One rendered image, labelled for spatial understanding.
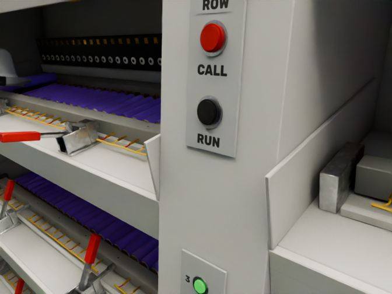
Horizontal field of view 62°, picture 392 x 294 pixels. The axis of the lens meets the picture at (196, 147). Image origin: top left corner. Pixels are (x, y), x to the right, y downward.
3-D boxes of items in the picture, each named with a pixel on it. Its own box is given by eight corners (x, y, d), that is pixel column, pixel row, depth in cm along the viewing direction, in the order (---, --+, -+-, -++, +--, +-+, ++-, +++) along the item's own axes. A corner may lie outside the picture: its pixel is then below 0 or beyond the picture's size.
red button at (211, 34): (219, 52, 19) (221, 22, 18) (198, 52, 20) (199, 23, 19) (230, 53, 19) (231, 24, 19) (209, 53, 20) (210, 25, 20)
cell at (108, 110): (147, 107, 46) (109, 124, 42) (139, 106, 47) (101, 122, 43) (144, 95, 45) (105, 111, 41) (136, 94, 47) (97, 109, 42)
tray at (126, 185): (168, 247, 27) (145, 143, 23) (-44, 130, 65) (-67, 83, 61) (284, 147, 40) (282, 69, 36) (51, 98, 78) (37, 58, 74)
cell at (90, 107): (129, 104, 49) (91, 120, 45) (121, 103, 50) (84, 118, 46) (126, 93, 48) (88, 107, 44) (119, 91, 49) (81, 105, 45)
